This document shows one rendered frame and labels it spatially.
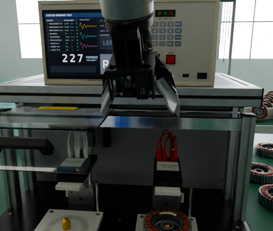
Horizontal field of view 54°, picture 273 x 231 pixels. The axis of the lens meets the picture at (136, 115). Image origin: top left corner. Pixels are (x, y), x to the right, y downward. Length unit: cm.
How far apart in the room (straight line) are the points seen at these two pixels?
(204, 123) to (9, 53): 754
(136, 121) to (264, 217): 45
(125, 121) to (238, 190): 34
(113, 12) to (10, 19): 765
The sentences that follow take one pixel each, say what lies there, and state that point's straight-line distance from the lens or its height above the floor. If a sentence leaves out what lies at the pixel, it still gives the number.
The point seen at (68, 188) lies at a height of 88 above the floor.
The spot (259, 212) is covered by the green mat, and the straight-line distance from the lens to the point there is 89.
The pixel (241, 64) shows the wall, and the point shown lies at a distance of 723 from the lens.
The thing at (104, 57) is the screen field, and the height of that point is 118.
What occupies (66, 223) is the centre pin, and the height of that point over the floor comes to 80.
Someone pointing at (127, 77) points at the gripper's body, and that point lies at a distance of 41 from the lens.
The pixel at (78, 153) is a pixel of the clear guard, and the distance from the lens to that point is 47.
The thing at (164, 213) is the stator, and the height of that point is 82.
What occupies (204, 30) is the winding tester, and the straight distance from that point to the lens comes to 68.
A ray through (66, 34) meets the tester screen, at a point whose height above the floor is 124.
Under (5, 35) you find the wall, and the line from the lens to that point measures 807.
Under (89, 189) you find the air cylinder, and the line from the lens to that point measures 79.
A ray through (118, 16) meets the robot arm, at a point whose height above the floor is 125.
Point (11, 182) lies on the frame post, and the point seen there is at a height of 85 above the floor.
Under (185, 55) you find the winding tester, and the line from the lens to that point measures 68.
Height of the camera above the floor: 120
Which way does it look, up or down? 14 degrees down
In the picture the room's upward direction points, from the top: straight up
